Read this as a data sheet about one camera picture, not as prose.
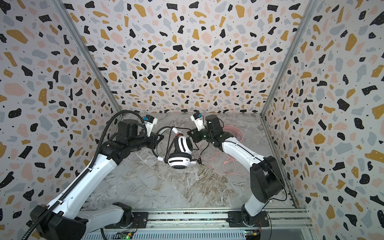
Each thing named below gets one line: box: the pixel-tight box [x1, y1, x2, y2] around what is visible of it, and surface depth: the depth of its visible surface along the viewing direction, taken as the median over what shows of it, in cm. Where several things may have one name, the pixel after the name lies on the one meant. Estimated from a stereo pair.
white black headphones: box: [152, 126, 196, 169], surface depth 63 cm
